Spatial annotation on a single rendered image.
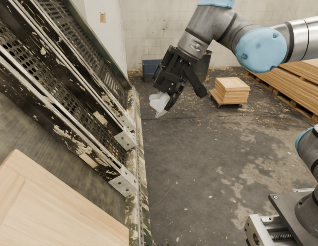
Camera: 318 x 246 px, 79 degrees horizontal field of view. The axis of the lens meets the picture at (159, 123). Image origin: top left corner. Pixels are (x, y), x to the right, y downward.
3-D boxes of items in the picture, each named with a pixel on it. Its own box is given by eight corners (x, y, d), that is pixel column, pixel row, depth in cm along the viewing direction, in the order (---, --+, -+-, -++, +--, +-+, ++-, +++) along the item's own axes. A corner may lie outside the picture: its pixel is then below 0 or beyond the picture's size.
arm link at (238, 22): (256, 71, 46) (217, 47, 44) (246, 58, 55) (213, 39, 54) (283, 39, 41) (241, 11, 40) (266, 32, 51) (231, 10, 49)
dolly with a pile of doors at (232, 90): (246, 109, 344) (251, 87, 322) (217, 110, 340) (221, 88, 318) (231, 94, 395) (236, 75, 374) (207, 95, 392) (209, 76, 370)
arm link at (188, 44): (204, 42, 54) (213, 48, 48) (195, 57, 56) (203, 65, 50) (181, 29, 52) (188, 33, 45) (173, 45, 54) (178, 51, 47)
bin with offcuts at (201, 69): (211, 82, 455) (215, 53, 421) (189, 83, 452) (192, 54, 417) (205, 75, 499) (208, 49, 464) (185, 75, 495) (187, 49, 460)
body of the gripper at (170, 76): (150, 79, 59) (169, 42, 54) (174, 91, 62) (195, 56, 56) (151, 89, 52) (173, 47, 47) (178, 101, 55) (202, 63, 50)
